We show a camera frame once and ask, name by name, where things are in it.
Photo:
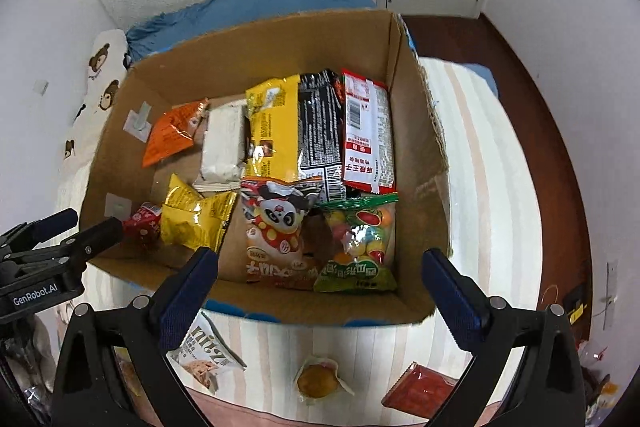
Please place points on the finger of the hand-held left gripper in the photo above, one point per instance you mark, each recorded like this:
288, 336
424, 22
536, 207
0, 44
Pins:
97, 234
50, 223

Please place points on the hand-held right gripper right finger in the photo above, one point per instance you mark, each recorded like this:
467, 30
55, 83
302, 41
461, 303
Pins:
452, 289

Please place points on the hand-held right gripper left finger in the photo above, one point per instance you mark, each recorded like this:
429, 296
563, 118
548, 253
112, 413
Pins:
192, 287

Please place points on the small red snack packet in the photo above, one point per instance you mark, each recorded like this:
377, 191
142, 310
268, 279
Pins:
142, 219

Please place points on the white nut print packet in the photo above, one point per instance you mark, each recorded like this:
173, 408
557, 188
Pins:
205, 352

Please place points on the small yellow snack packet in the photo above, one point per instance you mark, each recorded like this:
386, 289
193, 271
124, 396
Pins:
192, 217

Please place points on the panda print snack packet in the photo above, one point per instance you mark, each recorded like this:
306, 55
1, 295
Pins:
277, 227

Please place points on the dark red snack packet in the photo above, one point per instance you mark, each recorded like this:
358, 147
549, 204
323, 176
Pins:
417, 389

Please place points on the beige yellow-edged snack packet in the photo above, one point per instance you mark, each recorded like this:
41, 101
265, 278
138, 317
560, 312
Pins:
126, 372

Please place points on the green colourful candy packet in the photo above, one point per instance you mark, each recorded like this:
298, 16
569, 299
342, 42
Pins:
357, 237

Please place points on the orange snack packet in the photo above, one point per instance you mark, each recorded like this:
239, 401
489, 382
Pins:
167, 137

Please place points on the clear white snack packet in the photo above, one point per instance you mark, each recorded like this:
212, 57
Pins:
222, 147

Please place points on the packaged brown egg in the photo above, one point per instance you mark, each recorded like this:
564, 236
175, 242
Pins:
317, 382

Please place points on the red and white snack packet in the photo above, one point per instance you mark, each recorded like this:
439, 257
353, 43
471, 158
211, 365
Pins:
367, 137

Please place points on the large yellow snack packet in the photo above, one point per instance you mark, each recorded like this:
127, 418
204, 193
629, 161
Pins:
272, 127

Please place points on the black snack packet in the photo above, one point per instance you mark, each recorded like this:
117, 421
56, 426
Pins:
317, 132

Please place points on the cardboard box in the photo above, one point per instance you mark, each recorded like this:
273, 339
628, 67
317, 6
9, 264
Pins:
250, 42

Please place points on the cat print striped blanket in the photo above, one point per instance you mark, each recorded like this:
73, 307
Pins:
480, 207

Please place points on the black floor socket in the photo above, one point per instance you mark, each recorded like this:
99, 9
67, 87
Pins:
577, 302

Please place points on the bear print pillow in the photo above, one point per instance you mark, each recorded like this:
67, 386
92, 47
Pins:
100, 72

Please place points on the white power strip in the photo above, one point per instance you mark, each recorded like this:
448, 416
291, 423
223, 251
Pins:
611, 294

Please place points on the clutter of plastic bags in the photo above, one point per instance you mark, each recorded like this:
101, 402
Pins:
597, 374

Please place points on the white wall socket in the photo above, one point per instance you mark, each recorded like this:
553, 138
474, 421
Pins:
41, 86

